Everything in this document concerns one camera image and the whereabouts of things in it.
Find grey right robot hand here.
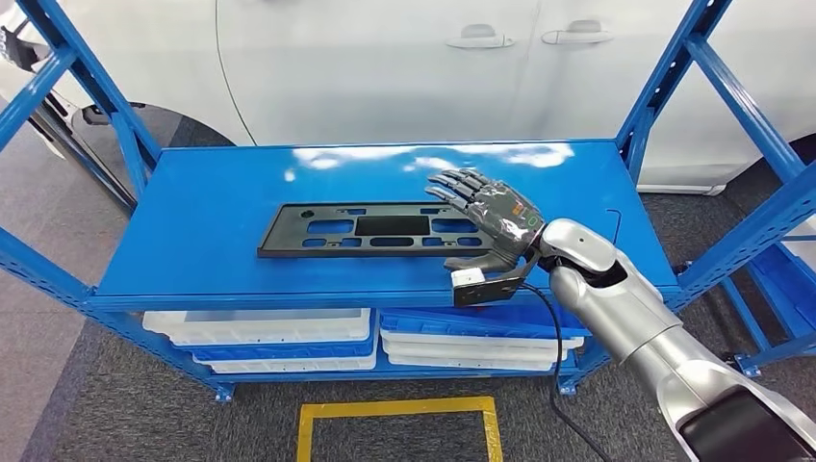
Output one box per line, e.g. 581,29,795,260
424,167,547,273

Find black plastic frame part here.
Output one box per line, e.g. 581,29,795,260
256,201,505,260

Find blue metal shelf rack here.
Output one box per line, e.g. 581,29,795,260
720,217,816,378
0,0,816,404

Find blue plastic tray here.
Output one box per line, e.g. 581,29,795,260
191,334,377,364
379,305,591,341

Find white plastic tray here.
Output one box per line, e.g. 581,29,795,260
382,341,569,363
387,352,554,372
193,350,378,375
380,329,585,351
141,308,373,347

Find white car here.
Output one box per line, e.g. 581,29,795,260
0,0,816,196

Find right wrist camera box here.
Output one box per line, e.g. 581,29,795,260
450,256,542,309

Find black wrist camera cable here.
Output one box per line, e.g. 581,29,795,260
517,282,615,462

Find white car door handle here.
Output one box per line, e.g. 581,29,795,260
541,19,615,46
445,24,517,50

